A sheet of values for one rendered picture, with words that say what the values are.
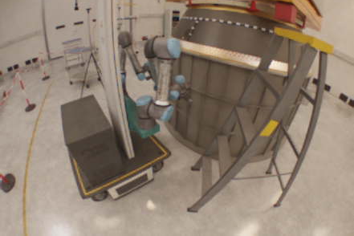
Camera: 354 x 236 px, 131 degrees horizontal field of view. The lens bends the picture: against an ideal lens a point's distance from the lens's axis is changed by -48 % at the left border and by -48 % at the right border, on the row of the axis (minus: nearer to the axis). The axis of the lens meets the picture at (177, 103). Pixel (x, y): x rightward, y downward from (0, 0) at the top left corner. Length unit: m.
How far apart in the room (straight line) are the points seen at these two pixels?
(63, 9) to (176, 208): 8.79
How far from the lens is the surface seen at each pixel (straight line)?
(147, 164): 1.43
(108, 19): 0.95
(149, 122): 1.12
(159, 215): 1.54
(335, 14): 6.86
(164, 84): 0.93
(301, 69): 0.76
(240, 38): 1.45
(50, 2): 9.04
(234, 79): 1.42
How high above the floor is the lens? 1.48
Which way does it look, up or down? 32 degrees down
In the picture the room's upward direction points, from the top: 3 degrees clockwise
